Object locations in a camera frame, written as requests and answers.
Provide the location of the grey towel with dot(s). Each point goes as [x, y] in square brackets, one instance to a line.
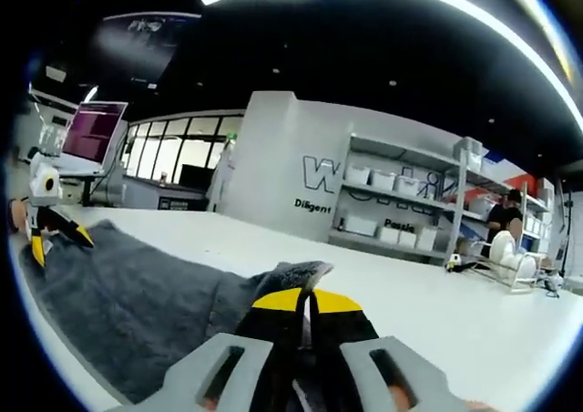
[136, 293]

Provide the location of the person's left hand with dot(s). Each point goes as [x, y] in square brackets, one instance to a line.
[19, 216]

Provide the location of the silver laptop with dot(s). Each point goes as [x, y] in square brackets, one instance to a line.
[93, 131]

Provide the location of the black cabinet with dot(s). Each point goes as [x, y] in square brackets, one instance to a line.
[187, 193]

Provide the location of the rows of white storage boxes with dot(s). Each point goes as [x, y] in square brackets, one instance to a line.
[382, 179]

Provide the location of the white lab coat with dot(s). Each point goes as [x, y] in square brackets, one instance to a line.
[223, 175]

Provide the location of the hanging dark monitor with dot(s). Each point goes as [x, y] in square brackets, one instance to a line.
[141, 43]

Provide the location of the white dish rack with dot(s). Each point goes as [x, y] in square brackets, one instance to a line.
[514, 261]

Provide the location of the grey metal shelving rack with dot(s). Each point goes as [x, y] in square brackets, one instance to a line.
[462, 179]

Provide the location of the black tripod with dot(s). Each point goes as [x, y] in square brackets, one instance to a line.
[567, 229]

